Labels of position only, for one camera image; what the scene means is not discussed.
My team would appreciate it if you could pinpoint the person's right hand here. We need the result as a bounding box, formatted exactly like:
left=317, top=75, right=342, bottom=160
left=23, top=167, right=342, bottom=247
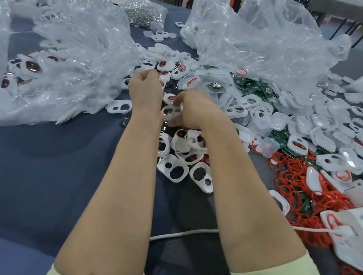
left=166, top=89, right=233, bottom=133

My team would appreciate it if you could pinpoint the person's left hand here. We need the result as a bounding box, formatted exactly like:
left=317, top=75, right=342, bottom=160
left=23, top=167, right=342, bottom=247
left=127, top=68, right=166, bottom=116

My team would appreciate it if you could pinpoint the white two-hole housing shell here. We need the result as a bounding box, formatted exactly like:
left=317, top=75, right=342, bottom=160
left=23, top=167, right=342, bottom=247
left=161, top=104, right=184, bottom=122

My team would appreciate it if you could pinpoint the person's right forearm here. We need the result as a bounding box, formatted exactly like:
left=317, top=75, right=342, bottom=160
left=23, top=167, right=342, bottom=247
left=193, top=119, right=316, bottom=275

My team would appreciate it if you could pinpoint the person's left forearm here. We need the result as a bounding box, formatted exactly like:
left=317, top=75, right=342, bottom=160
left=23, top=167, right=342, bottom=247
left=53, top=107, right=163, bottom=275

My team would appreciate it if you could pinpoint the bag of small silver parts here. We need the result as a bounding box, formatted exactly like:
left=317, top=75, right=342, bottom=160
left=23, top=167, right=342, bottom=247
left=120, top=0, right=169, bottom=30

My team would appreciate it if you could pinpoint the large clear plastic bag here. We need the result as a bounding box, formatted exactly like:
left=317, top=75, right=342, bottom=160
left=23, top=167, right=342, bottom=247
left=0, top=0, right=144, bottom=133
left=176, top=0, right=355, bottom=110

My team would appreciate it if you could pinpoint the pile of green circuit boards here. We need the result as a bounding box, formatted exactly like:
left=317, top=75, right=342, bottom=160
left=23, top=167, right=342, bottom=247
left=193, top=64, right=334, bottom=217

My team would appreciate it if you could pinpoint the clear square plastic cap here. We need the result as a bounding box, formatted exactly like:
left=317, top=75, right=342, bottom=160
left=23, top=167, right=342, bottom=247
left=259, top=136, right=281, bottom=159

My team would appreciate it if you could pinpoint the heap of finished dark-lens housings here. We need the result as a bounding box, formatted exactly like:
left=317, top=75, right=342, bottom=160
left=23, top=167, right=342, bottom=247
left=0, top=48, right=62, bottom=97

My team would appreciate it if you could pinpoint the pile of red rubber rings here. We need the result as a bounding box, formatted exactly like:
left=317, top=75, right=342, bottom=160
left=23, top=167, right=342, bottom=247
left=243, top=141, right=363, bottom=275

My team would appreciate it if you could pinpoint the blue tablecloth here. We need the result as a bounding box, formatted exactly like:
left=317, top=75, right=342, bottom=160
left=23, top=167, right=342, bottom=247
left=0, top=0, right=363, bottom=275

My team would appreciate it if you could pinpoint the pile of white plastic shells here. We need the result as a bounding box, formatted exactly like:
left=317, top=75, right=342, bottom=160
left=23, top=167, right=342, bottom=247
left=98, top=17, right=363, bottom=273

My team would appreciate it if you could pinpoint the pale yellow right sleeve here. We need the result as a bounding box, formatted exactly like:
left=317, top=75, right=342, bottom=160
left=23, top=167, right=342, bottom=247
left=230, top=247, right=334, bottom=275

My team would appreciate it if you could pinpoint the grey table with black legs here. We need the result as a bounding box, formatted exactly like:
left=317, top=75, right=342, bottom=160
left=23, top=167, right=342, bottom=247
left=305, top=0, right=363, bottom=49

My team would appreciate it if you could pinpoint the white power adapter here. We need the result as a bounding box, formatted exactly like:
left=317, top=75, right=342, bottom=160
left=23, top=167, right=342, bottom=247
left=333, top=205, right=363, bottom=253

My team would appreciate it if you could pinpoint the white cable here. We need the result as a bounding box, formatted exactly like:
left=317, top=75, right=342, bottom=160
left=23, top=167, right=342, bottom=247
left=150, top=219, right=342, bottom=251

